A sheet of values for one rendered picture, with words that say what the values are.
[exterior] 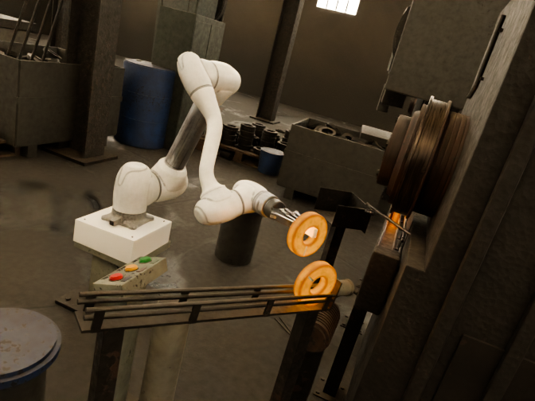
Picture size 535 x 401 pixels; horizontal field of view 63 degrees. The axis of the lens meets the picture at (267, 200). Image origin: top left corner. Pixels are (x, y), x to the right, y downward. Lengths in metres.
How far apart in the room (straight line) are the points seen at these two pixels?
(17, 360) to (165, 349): 0.43
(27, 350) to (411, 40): 3.80
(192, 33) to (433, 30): 2.39
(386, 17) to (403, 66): 7.65
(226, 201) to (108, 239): 0.67
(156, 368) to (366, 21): 11.04
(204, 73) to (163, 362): 1.08
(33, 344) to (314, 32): 11.35
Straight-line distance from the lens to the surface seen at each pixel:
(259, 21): 12.75
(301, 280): 1.39
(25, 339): 1.50
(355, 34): 12.01
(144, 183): 2.06
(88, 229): 2.11
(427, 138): 1.58
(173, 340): 1.53
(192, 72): 1.82
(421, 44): 4.36
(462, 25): 4.41
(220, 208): 1.57
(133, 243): 1.98
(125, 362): 1.71
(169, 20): 5.15
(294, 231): 1.41
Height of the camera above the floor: 1.38
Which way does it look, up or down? 19 degrees down
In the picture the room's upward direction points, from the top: 15 degrees clockwise
